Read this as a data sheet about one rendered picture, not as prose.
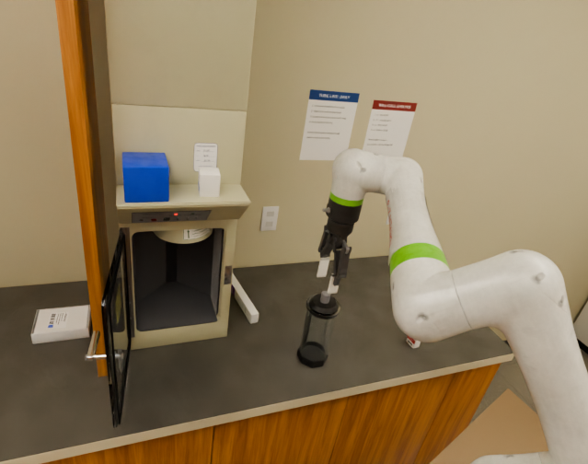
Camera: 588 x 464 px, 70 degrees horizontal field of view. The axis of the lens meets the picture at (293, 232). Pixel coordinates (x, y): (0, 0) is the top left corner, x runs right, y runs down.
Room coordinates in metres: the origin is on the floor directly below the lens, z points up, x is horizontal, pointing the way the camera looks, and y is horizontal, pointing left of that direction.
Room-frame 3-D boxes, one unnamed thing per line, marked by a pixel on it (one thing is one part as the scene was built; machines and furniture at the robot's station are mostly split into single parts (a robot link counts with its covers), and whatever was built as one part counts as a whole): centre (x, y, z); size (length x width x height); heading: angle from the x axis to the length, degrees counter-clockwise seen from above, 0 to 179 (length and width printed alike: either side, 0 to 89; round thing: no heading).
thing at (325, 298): (1.05, -0.13, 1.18); 0.09 x 0.09 x 0.07
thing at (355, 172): (1.05, -0.14, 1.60); 0.13 x 0.11 x 0.14; 91
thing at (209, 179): (0.99, 0.23, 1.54); 0.05 x 0.05 x 0.06; 19
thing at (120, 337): (0.79, 0.40, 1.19); 0.30 x 0.01 x 0.40; 17
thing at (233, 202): (0.96, 0.29, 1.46); 0.32 x 0.12 x 0.10; 115
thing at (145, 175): (0.92, 0.37, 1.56); 0.10 x 0.10 x 0.09; 25
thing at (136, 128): (1.13, 0.37, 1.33); 0.32 x 0.25 x 0.77; 115
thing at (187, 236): (1.11, 0.34, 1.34); 0.18 x 0.18 x 0.05
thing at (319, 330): (1.05, -0.13, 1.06); 0.11 x 0.11 x 0.21
